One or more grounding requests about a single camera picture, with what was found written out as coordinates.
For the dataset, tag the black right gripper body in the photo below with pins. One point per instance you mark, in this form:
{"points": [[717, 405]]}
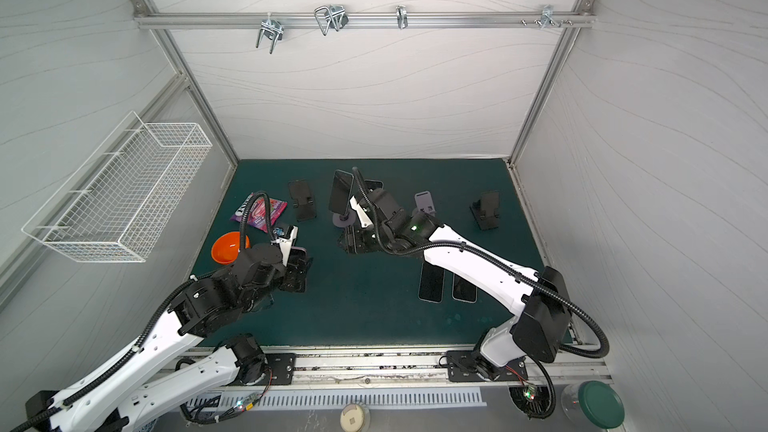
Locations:
{"points": [[351, 223]]}

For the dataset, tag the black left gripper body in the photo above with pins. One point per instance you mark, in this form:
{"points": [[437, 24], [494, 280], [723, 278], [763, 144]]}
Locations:
{"points": [[293, 278]]}

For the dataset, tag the phone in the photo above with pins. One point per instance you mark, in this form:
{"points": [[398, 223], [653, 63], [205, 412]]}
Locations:
{"points": [[371, 185], [341, 191], [299, 259], [431, 283], [463, 290]]}

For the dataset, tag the black folding phone stand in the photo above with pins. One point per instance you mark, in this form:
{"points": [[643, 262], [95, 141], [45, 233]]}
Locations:
{"points": [[303, 200]]}

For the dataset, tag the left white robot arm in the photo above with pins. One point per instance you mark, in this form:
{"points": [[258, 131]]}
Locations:
{"points": [[123, 394]]}

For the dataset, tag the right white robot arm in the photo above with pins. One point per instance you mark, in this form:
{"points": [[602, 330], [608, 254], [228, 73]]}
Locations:
{"points": [[544, 321]]}

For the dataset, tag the grey round stand base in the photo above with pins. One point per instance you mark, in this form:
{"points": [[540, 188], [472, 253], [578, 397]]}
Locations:
{"points": [[344, 220]]}

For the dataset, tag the far right grey stand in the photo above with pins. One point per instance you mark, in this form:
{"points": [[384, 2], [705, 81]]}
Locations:
{"points": [[424, 204]]}

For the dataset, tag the purple Fox's candy bag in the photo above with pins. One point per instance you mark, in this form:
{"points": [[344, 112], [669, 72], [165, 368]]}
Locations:
{"points": [[256, 216]]}

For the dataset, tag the orange plastic bowl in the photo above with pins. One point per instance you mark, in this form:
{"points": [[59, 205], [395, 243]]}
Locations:
{"points": [[226, 248]]}

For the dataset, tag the round white puck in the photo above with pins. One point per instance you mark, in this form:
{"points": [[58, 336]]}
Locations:
{"points": [[355, 418]]}

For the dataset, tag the green lid jar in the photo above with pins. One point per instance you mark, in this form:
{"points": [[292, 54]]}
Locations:
{"points": [[593, 403]]}

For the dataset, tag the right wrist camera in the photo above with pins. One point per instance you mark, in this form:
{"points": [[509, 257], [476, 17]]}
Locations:
{"points": [[362, 215]]}

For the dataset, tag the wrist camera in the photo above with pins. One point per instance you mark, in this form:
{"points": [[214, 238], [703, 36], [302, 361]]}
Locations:
{"points": [[362, 215], [285, 236]]}

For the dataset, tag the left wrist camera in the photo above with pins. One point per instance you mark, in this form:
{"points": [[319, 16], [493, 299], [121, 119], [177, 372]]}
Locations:
{"points": [[285, 236]]}

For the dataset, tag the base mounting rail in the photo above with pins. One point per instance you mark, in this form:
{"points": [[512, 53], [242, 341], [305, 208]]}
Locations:
{"points": [[421, 365]]}

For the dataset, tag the white wire basket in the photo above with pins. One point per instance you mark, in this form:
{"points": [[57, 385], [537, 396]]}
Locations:
{"points": [[115, 206]]}

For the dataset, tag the aluminium crossbar rail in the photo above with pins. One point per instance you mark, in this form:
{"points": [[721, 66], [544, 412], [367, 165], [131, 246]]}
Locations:
{"points": [[335, 18]]}

